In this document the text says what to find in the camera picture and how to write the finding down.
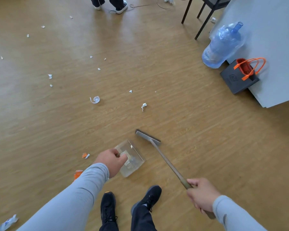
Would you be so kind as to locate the person's right hand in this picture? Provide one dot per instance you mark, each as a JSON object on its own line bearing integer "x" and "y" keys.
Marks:
{"x": 203, "y": 194}

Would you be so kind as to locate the person's left hand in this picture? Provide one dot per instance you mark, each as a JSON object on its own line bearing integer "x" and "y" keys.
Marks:
{"x": 110, "y": 163}

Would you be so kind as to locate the clear plastic dustpan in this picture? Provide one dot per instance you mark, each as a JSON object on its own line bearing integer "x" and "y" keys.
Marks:
{"x": 134, "y": 165}

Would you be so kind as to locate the orange trash wrapper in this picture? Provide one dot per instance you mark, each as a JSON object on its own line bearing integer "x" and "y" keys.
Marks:
{"x": 77, "y": 174}

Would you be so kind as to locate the white-blue paper scrap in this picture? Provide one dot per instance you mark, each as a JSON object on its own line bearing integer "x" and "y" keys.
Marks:
{"x": 8, "y": 222}

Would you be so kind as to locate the person's left forearm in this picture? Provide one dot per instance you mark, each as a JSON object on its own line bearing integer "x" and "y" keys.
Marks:
{"x": 72, "y": 202}

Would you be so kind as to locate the person's right leg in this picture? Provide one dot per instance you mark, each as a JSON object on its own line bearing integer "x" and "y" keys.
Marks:
{"x": 142, "y": 218}

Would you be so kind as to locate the person's leg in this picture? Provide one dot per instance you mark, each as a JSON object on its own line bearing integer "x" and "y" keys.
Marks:
{"x": 142, "y": 218}
{"x": 108, "y": 227}

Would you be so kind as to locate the person's left leg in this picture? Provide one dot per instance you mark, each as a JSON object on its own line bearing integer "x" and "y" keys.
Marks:
{"x": 108, "y": 227}

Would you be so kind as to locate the black left shoe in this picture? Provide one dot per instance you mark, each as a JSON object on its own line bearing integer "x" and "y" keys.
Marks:
{"x": 108, "y": 206}

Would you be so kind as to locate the black shoe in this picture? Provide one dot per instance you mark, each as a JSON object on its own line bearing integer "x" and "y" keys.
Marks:
{"x": 108, "y": 206}
{"x": 150, "y": 196}

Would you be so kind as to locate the black right shoe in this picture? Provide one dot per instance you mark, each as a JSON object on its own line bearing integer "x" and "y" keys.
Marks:
{"x": 150, "y": 196}

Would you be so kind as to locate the blue water jug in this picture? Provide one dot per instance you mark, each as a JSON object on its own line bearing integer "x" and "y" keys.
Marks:
{"x": 221, "y": 48}

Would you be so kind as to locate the large light grey cabinet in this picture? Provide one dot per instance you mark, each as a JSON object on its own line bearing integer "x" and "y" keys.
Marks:
{"x": 274, "y": 45}

